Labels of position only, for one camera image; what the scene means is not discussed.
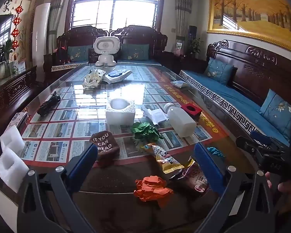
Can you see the teal embroidered cushion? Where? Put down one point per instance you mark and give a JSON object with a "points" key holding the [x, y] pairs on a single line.
{"points": [[276, 111], [135, 52], [78, 53], [219, 71]]}

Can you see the white plastic bottle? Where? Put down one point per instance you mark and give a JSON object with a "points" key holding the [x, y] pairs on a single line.
{"points": [[180, 123]]}

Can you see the yellow snack wrapper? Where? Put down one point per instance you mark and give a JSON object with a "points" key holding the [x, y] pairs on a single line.
{"points": [[165, 160]]}

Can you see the dark red bag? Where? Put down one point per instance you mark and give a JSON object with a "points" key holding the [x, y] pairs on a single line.
{"points": [[61, 54]]}

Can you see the person's right hand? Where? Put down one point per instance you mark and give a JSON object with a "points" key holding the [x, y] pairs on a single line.
{"points": [[288, 188]]}

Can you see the window with bars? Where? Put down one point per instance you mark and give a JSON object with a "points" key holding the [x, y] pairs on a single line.
{"points": [[116, 4]]}

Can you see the white foam piece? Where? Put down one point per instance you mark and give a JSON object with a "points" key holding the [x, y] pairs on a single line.
{"points": [[11, 170], [12, 139]]}

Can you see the white package with blue print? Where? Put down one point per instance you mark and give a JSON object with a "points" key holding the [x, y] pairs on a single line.
{"points": [[117, 76]]}

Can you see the crumpled white paper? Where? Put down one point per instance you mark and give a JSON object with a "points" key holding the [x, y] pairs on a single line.
{"points": [[155, 116]]}

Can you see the green plant in glass vase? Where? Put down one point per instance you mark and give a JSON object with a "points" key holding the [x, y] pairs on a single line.
{"points": [[6, 51]]}

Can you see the brown printed cloth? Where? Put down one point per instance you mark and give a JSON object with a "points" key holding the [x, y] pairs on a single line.
{"points": [[104, 145]]}

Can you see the orange paper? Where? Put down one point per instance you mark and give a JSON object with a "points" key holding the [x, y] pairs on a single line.
{"points": [[151, 188]]}

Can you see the dark wooden side table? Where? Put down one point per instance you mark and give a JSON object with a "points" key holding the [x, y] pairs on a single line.
{"points": [[184, 62]]}

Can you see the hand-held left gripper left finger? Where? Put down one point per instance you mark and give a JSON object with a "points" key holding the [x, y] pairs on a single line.
{"points": [[83, 160]]}

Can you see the gold framed tree painting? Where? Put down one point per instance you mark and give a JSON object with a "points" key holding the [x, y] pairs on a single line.
{"points": [[252, 12]]}

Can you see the white standing air conditioner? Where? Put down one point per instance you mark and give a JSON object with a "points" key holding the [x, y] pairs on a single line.
{"points": [[41, 34]]}

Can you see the white patterned plastic bag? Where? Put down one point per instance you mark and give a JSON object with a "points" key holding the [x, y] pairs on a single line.
{"points": [[94, 79]]}

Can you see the pink white packet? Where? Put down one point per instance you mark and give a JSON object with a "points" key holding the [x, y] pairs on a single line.
{"points": [[178, 48]]}

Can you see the red square box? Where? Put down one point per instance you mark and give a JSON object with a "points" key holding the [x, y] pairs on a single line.
{"points": [[195, 112]]}

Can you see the white tissue pack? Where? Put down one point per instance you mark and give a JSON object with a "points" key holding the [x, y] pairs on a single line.
{"points": [[180, 84]]}

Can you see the calligraphy wall scroll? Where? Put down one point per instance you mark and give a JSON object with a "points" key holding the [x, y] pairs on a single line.
{"points": [[7, 7]]}

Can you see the white printed carton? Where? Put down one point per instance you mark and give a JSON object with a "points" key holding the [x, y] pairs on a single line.
{"points": [[17, 121]]}

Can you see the blue patterned seat pad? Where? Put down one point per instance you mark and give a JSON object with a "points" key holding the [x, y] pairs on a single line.
{"points": [[232, 97]]}

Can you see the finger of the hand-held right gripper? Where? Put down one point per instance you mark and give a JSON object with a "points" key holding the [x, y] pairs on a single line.
{"points": [[247, 145], [260, 137]]}

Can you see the red knot hanging decoration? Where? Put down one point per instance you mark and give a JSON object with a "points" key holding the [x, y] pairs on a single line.
{"points": [[16, 31]]}

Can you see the brown snack packet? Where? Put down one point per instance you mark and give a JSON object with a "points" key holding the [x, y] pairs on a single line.
{"points": [[192, 179]]}

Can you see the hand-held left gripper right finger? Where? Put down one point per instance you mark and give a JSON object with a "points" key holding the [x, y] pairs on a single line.
{"points": [[208, 167]]}

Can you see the white foam block with hole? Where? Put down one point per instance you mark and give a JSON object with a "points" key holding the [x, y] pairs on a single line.
{"points": [[120, 115]]}

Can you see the white green box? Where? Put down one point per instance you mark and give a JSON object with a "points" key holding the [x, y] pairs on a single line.
{"points": [[18, 66]]}

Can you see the grey curtain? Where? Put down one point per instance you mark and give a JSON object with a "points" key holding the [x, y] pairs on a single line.
{"points": [[184, 7], [57, 17]]}

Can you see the teal wrapper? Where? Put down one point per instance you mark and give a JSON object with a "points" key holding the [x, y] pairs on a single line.
{"points": [[215, 153]]}

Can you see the green potted plant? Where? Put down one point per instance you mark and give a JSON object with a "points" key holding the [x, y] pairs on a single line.
{"points": [[195, 46]]}

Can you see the white robot toy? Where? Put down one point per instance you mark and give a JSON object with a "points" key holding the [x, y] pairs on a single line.
{"points": [[106, 46]]}

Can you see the green cloth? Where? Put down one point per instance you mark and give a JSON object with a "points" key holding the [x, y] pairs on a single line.
{"points": [[145, 132]]}

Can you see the carved wooden sofa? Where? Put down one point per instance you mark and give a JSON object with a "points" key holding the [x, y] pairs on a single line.
{"points": [[254, 63], [140, 37]]}

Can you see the dark wooden cabinet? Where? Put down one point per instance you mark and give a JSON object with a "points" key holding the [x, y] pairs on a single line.
{"points": [[9, 89]]}

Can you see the black television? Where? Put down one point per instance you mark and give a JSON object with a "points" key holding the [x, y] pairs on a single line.
{"points": [[0, 38]]}

